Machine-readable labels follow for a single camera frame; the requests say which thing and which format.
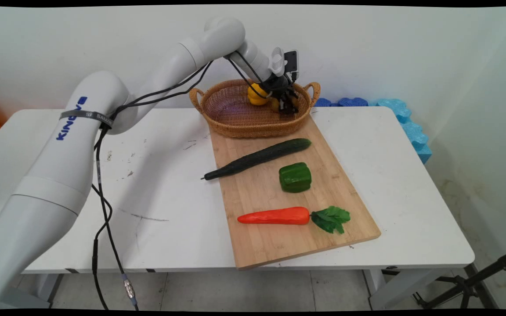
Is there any green bell pepper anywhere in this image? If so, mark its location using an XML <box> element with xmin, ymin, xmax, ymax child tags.
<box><xmin>278</xmin><ymin>162</ymin><xmax>313</xmax><ymax>194</ymax></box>

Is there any light blue foam mat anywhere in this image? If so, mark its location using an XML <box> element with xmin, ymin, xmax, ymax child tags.
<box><xmin>369</xmin><ymin>98</ymin><xmax>433</xmax><ymax>165</ymax></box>

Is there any yellow bell pepper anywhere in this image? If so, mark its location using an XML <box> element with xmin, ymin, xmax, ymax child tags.
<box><xmin>247</xmin><ymin>83</ymin><xmax>272</xmax><ymax>106</ymax></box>

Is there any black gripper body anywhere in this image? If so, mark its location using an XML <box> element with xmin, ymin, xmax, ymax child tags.
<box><xmin>260</xmin><ymin>74</ymin><xmax>296</xmax><ymax>95</ymax></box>

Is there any small orange-yellow fruit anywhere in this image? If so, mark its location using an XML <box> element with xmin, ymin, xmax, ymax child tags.
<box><xmin>270</xmin><ymin>94</ymin><xmax>300</xmax><ymax>113</ymax></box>

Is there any orange carrot with green leaves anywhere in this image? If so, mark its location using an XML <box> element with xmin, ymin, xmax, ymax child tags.
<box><xmin>237</xmin><ymin>205</ymin><xmax>351</xmax><ymax>235</ymax></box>

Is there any black strap with white print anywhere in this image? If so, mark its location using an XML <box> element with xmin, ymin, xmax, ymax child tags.
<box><xmin>58</xmin><ymin>109</ymin><xmax>114</xmax><ymax>129</ymax></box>

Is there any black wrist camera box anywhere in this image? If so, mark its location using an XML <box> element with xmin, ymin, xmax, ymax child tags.
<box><xmin>284</xmin><ymin>50</ymin><xmax>299</xmax><ymax>82</ymax></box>

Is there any white ribbed camera mount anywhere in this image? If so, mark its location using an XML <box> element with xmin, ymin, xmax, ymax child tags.
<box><xmin>270</xmin><ymin>47</ymin><xmax>286</xmax><ymax>78</ymax></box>

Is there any dark green cucumber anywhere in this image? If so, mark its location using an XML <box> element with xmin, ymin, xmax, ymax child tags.
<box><xmin>201</xmin><ymin>138</ymin><xmax>312</xmax><ymax>181</ymax></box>

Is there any white table leg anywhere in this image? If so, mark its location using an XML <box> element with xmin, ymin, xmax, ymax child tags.
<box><xmin>36</xmin><ymin>273</ymin><xmax>65</xmax><ymax>304</ymax></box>
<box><xmin>363</xmin><ymin>268</ymin><xmax>440</xmax><ymax>310</ymax></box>

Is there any black tripod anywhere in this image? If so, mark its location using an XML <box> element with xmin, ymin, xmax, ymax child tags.
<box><xmin>412</xmin><ymin>248</ymin><xmax>506</xmax><ymax>310</ymax></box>

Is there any wooden cutting board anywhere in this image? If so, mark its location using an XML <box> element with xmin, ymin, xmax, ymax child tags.
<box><xmin>209</xmin><ymin>115</ymin><xmax>382</xmax><ymax>270</ymax></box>

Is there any black cable with thick sleeve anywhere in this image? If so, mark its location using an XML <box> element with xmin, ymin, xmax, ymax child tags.
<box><xmin>91</xmin><ymin>52</ymin><xmax>262</xmax><ymax>310</ymax></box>

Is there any woven wicker basket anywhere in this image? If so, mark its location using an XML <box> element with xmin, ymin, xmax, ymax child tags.
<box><xmin>189</xmin><ymin>78</ymin><xmax>321</xmax><ymax>139</ymax></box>

